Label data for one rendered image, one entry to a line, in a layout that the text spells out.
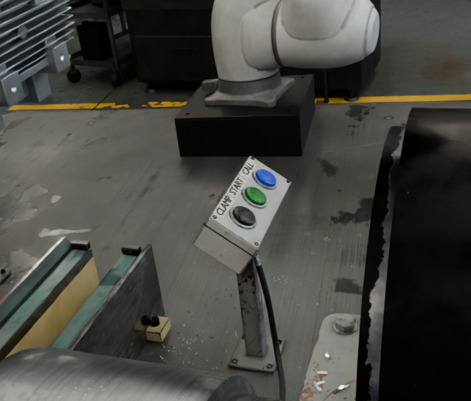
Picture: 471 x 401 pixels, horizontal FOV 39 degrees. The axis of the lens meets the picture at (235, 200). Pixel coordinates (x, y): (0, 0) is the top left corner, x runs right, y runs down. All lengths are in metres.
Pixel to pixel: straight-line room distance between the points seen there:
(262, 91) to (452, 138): 1.37
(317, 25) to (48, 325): 0.85
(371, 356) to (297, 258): 0.97
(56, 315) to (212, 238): 0.33
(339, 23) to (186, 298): 0.69
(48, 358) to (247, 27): 1.15
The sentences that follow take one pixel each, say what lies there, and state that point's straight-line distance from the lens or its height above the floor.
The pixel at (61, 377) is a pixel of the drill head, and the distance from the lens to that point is 0.48.
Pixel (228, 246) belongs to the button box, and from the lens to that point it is 0.78.
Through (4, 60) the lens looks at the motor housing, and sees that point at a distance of 0.74.
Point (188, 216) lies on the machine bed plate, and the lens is 1.36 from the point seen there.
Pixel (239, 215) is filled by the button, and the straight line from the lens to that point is 0.79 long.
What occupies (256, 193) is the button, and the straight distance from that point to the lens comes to 0.84.
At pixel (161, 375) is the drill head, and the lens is 0.47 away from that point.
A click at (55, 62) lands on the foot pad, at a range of 0.81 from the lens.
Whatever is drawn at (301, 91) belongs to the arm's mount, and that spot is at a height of 0.90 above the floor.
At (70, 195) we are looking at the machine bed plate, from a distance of 1.54.
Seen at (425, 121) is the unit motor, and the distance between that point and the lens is 0.26.
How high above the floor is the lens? 1.47
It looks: 29 degrees down
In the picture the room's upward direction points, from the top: 7 degrees counter-clockwise
